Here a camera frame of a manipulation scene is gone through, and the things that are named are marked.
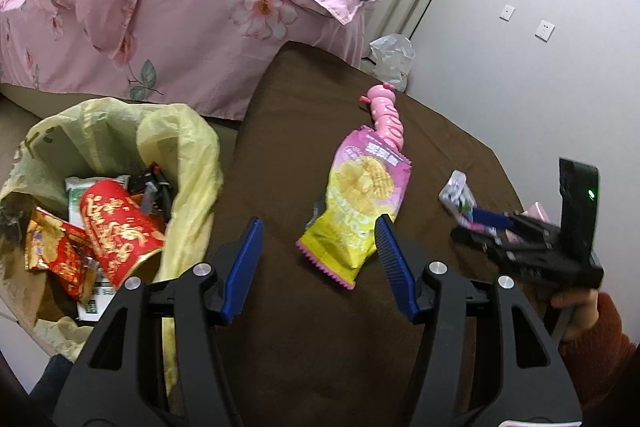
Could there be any red snack packet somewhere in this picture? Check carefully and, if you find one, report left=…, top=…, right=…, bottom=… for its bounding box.
left=24, top=206, right=101, bottom=303

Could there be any yellow plastic trash bag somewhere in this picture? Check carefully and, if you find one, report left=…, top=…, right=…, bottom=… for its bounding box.
left=0, top=98, right=224, bottom=395

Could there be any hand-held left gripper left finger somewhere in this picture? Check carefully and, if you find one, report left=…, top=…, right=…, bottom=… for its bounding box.
left=52, top=216, right=265, bottom=427

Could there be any person's leg in dark trousers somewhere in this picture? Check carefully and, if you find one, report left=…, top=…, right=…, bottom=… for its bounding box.
left=30, top=353, right=76, bottom=408

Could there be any red paper cup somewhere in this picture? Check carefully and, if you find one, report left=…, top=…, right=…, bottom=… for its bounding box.
left=80, top=180, right=166, bottom=290

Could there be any bed with beige base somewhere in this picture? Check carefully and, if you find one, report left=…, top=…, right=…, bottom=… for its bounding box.
left=0, top=0, right=378, bottom=118

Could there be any clear plastic bag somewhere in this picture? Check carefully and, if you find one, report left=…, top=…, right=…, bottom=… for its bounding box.
left=369, top=34, right=416, bottom=90

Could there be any person's right forearm red sleeve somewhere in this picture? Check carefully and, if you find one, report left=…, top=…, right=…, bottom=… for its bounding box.
left=557, top=292, right=640, bottom=413

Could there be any black wrapper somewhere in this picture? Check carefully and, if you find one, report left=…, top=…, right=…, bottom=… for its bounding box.
left=127, top=162, right=176, bottom=223

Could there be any green and white packet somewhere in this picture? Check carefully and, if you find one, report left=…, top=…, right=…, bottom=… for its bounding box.
left=64, top=176, right=132, bottom=323

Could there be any pink and yellow snack bag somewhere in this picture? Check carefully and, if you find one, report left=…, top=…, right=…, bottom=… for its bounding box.
left=295, top=126, right=413, bottom=290

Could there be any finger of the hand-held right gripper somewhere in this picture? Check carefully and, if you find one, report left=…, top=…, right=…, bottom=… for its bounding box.
left=470, top=206, right=551, bottom=238
left=450, top=227, right=511, bottom=258

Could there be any pink caterpillar toy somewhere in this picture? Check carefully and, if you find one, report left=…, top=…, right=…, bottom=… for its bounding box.
left=360, top=83, right=408, bottom=153

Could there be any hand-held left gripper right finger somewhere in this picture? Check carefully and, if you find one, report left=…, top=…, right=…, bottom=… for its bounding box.
left=375, top=213, right=583, bottom=427

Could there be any silver and purple wrapper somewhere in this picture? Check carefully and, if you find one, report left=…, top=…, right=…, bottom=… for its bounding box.
left=438, top=171, right=481, bottom=225

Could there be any person's right hand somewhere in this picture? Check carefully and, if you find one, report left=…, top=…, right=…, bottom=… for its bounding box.
left=550, top=289, right=601, bottom=340

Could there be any small pink box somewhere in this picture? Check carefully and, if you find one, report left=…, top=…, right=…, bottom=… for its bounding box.
left=525, top=202, right=552, bottom=224

